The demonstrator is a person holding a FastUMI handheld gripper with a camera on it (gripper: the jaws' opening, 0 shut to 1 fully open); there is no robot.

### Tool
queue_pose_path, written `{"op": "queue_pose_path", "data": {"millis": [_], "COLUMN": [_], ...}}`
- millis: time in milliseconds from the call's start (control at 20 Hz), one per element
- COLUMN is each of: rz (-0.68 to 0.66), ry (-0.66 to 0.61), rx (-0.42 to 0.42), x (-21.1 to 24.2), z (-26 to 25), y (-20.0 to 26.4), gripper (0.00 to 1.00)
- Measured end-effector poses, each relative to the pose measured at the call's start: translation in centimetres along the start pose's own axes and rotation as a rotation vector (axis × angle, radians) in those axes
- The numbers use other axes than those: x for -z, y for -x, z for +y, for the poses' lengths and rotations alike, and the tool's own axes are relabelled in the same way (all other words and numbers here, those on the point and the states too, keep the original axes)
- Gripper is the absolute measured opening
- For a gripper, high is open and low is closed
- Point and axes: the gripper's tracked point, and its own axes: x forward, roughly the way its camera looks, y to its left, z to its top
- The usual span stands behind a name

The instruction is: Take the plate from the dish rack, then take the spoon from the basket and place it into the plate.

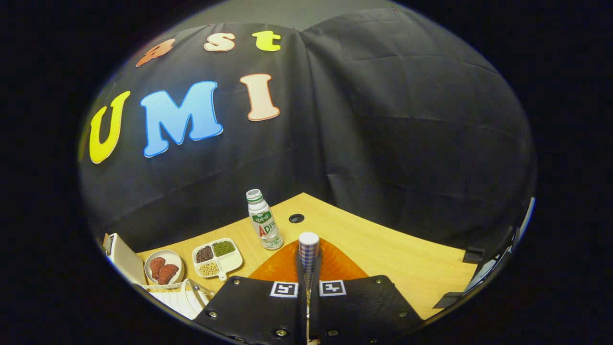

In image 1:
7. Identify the white plastic drink bottle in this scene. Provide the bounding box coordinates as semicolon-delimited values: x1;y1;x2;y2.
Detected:
246;189;284;251

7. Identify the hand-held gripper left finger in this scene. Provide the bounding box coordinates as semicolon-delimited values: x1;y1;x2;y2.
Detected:
194;240;307;345

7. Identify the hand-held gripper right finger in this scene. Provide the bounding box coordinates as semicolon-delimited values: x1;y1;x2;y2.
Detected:
310;239;425;345

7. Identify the white dish rack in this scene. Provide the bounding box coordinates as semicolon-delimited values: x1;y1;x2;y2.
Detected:
136;278;215;321

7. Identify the white divided dish with beans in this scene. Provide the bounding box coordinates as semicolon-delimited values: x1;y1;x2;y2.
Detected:
192;238;243;281

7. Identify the black backdrop cloth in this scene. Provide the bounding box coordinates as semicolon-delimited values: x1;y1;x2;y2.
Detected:
79;7;537;253

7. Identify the bowl of red meat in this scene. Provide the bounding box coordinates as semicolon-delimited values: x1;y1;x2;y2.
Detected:
144;249;185;286

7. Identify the white box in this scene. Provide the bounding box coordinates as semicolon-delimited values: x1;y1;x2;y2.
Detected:
103;233;147;287

